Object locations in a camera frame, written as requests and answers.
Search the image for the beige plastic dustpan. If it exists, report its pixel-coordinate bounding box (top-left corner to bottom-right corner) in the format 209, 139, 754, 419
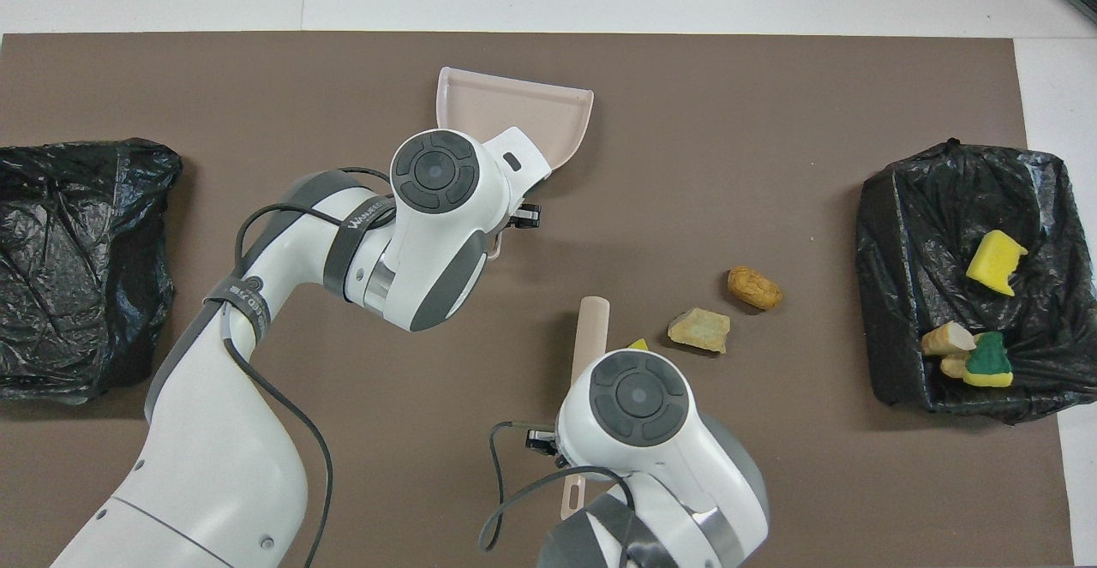
435, 66, 596, 260

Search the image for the beige hand brush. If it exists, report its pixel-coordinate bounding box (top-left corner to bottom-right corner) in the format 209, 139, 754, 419
559, 295, 612, 520

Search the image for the pale angular foam chunk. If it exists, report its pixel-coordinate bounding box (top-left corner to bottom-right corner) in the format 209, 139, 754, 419
668, 308, 732, 355

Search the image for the brown potato shaped foam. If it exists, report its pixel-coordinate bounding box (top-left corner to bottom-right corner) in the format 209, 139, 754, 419
728, 265, 783, 311

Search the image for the pale beige sponge chunk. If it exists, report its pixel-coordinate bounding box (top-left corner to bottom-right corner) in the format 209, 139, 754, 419
920, 320, 979, 357

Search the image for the yellow green-backed sponge piece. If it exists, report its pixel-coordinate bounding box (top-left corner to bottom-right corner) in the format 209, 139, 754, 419
961, 331, 1016, 389

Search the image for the yellow notched sponge piece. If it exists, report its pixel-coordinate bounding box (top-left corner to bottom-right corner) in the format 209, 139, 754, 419
965, 229, 1029, 298

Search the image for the black bag lined bin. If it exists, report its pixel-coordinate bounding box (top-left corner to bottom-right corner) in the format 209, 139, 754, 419
854, 140, 1097, 426
0, 138, 184, 406

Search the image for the brown table mat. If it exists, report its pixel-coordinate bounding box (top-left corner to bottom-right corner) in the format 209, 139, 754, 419
0, 32, 1076, 568

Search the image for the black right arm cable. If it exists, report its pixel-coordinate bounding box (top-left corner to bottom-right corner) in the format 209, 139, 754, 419
477, 419, 637, 553

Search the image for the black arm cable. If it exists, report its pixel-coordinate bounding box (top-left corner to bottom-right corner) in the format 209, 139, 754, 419
221, 165, 397, 568
477, 419, 637, 553

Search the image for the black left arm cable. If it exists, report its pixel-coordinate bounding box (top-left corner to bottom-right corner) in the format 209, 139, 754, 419
221, 165, 397, 568

